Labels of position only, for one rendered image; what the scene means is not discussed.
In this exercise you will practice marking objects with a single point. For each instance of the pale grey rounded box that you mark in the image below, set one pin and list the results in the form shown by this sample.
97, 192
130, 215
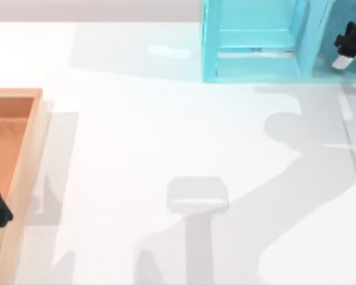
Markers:
344, 62

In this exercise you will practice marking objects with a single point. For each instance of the light blue rack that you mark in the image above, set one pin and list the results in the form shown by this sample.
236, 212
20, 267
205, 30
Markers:
255, 17

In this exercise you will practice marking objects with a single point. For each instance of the salmon-coloured shallow box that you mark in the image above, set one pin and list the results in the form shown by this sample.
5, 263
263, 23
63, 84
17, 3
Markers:
23, 154

